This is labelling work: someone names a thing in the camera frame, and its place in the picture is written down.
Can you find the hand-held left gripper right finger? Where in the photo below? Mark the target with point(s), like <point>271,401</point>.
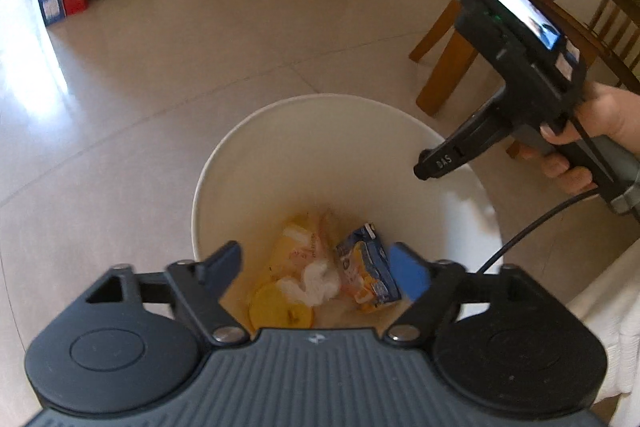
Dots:
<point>407,276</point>

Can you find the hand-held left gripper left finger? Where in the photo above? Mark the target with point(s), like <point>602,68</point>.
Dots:
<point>227,266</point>

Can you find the blue snack wrapper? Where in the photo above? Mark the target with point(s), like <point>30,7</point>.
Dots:
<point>367,267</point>

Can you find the white tissue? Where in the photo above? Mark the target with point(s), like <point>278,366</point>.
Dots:
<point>315,282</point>

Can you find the white plastic bin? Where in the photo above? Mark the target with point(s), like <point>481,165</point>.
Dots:
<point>325,147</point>

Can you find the person's right hand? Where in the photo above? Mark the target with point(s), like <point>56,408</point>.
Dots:
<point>615,117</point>

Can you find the wooden chair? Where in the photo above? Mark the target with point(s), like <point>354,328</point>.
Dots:
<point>450,72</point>

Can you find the person's white clothing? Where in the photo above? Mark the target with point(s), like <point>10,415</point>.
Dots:
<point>615,332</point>

